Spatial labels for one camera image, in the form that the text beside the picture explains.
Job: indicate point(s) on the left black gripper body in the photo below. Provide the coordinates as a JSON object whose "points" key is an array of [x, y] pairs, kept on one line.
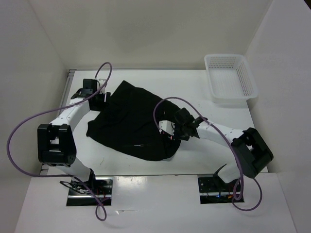
{"points": [[100, 104]]}

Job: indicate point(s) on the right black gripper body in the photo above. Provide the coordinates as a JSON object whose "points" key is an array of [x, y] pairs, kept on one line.
{"points": [[180, 132]]}

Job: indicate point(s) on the black shorts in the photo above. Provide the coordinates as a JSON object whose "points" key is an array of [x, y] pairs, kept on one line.
{"points": [[128, 122]]}

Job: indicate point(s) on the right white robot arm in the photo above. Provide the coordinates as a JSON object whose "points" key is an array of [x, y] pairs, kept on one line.
{"points": [[249, 147]]}

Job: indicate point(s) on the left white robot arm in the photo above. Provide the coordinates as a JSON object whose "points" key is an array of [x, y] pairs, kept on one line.
{"points": [[55, 141]]}

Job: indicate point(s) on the white plastic basket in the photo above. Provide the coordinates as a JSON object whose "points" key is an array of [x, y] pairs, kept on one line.
{"points": [[230, 78]]}

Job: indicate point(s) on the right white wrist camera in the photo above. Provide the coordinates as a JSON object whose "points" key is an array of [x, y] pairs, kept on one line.
{"points": [[167, 127]]}

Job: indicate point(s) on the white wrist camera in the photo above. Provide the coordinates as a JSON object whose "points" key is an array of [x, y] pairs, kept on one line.
{"points": [[102, 83], [167, 127]]}

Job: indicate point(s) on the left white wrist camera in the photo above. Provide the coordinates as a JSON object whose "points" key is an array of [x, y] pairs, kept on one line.
{"points": [[102, 83]]}

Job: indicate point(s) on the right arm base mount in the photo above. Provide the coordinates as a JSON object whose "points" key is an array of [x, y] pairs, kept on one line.
{"points": [[211, 192]]}

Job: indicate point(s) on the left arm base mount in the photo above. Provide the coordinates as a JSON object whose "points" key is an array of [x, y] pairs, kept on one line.
{"points": [[78, 195]]}

